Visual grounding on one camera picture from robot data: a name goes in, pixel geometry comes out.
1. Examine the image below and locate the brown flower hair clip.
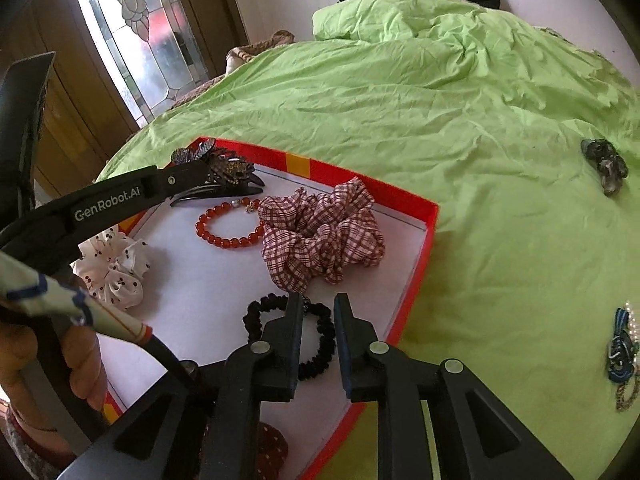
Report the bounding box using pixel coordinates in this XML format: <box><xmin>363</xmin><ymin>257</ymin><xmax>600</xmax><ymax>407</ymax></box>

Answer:
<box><xmin>170</xmin><ymin>139</ymin><xmax>266</xmax><ymax>207</ymax></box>

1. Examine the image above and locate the red polka dot scrunchie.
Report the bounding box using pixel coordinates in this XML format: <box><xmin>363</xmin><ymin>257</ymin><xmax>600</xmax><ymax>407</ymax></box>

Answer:
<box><xmin>202</xmin><ymin>421</ymin><xmax>291</xmax><ymax>480</ymax></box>

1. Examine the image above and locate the white cherry print scrunchie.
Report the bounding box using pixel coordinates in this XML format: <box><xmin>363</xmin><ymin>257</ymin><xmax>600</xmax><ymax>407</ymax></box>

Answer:
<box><xmin>70</xmin><ymin>226</ymin><xmax>151</xmax><ymax>311</ymax></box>

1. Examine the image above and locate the red bead bracelet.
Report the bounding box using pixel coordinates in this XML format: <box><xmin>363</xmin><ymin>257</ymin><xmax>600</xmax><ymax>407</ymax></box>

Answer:
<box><xmin>194</xmin><ymin>196</ymin><xmax>266</xmax><ymax>250</ymax></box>

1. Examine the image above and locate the black scrunchie with charm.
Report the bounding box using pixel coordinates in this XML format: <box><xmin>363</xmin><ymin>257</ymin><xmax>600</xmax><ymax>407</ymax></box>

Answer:
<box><xmin>242</xmin><ymin>292</ymin><xmax>336</xmax><ymax>382</ymax></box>

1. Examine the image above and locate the red plaid scrunchie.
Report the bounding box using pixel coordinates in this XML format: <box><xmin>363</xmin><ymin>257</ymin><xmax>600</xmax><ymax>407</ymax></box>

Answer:
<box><xmin>258</xmin><ymin>178</ymin><xmax>386</xmax><ymax>292</ymax></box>

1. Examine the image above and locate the grey knit sleeve forearm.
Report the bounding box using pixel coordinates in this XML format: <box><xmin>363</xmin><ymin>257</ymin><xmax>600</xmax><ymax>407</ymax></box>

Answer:
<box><xmin>6</xmin><ymin>406</ymin><xmax>77</xmax><ymax>479</ymax></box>

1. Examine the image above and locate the person left hand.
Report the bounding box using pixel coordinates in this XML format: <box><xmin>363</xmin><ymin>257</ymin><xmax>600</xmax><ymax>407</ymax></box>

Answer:
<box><xmin>1</xmin><ymin>322</ymin><xmax>107</xmax><ymax>440</ymax></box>

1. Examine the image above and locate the red shallow tray box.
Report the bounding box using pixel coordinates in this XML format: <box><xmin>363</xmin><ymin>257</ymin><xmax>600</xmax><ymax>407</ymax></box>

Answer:
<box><xmin>100</xmin><ymin>139</ymin><xmax>439</xmax><ymax>479</ymax></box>

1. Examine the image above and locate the brown patterned blanket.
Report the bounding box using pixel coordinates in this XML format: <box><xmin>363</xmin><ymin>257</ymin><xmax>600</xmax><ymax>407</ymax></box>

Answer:
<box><xmin>171</xmin><ymin>29</ymin><xmax>295</xmax><ymax>110</ymax></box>

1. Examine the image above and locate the green bed sheet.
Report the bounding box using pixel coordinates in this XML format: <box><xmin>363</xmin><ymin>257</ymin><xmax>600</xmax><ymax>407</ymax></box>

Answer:
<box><xmin>102</xmin><ymin>0</ymin><xmax>639</xmax><ymax>479</ymax></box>

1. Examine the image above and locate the stained glass door window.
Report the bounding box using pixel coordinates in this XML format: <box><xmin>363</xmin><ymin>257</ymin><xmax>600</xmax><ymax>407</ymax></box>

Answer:
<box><xmin>78</xmin><ymin>0</ymin><xmax>208</xmax><ymax>127</ymax></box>

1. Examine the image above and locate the dark grey green scrunchie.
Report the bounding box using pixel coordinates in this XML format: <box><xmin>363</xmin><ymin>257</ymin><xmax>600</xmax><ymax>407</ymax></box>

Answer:
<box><xmin>580</xmin><ymin>139</ymin><xmax>628</xmax><ymax>197</ymax></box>

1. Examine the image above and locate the leopard print hair tie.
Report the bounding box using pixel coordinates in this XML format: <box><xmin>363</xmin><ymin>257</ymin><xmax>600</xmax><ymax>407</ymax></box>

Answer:
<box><xmin>614</xmin><ymin>374</ymin><xmax>640</xmax><ymax>413</ymax></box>

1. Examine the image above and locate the white pearl bracelet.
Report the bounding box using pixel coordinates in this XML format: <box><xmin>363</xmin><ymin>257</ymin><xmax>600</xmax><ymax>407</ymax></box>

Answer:
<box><xmin>624</xmin><ymin>300</ymin><xmax>640</xmax><ymax>344</ymax></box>

